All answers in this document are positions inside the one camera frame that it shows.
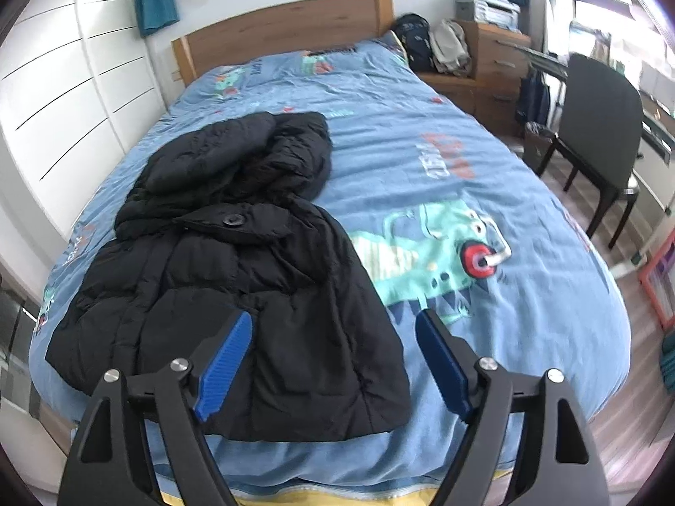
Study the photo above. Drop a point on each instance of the black chair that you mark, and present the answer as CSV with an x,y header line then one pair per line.
x,y
601,116

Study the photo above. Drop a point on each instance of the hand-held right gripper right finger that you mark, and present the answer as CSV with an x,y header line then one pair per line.
x,y
443,363

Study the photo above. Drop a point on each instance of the dark blue tote bag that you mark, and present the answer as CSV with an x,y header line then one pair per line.
x,y
532,100

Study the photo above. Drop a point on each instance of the pink framed rack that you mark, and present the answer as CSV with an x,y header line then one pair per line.
x,y
654,279

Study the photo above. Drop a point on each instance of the brown waste bin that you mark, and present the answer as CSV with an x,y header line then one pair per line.
x,y
537,142

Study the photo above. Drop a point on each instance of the bed with blue cover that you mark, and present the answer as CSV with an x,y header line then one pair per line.
x,y
379,116

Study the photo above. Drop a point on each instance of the white wardrobe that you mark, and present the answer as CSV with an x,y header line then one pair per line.
x,y
63,79

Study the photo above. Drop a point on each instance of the black backpack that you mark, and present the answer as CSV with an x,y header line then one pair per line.
x,y
411,37

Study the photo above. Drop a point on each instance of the black puffer jacket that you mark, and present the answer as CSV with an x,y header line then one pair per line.
x,y
237,253

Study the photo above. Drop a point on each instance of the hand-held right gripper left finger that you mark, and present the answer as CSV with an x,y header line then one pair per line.
x,y
224,363

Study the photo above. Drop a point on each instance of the wooden bed headboard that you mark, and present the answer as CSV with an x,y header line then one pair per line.
x,y
285,23

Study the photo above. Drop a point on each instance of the glass desk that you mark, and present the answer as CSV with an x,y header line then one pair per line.
x,y
659,139

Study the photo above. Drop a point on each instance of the stack of teal mats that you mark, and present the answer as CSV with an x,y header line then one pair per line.
x,y
667,363

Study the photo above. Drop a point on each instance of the white printer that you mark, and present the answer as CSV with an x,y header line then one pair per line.
x,y
493,8

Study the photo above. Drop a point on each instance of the wooden dresser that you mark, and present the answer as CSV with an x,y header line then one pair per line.
x,y
498,58

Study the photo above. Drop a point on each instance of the beige bag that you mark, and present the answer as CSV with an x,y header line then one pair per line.
x,y
448,45

